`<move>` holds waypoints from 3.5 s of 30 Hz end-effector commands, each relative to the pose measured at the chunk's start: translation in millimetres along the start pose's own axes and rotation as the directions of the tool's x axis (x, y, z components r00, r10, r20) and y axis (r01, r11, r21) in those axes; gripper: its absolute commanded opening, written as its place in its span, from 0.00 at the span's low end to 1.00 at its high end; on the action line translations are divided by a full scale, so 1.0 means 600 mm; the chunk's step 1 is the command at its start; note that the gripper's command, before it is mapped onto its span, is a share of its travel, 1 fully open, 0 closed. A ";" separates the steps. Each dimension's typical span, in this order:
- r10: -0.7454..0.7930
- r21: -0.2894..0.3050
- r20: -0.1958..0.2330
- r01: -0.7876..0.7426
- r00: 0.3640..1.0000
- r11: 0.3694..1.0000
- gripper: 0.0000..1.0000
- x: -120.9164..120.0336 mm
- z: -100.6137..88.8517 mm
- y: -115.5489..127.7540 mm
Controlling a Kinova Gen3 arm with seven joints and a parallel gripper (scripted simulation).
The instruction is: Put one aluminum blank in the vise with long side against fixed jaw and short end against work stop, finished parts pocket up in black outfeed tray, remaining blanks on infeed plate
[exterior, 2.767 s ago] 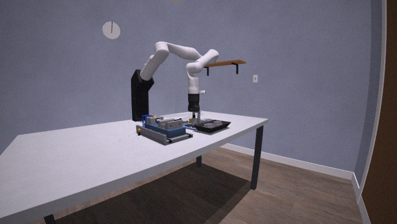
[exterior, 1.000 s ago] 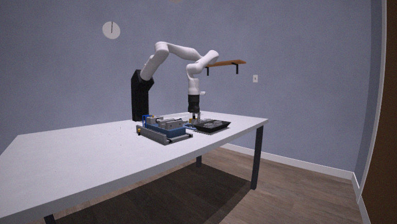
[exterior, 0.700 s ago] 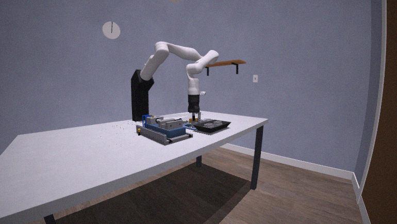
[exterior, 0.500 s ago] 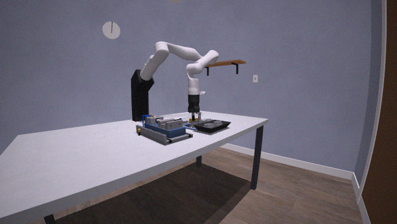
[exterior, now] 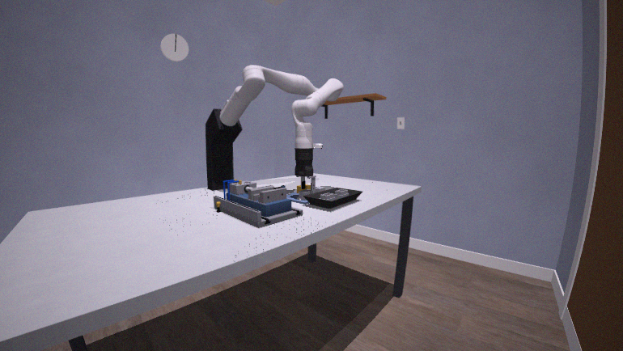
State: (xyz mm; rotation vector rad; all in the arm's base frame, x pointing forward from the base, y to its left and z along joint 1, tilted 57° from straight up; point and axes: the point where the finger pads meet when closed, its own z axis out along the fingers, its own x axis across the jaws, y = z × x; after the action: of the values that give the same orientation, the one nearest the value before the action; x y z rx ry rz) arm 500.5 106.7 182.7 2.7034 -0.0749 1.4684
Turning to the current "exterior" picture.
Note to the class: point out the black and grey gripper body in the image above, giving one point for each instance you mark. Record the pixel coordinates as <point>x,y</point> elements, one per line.
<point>304,155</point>

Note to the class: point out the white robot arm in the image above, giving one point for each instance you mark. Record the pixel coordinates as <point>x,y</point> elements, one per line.
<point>255,78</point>

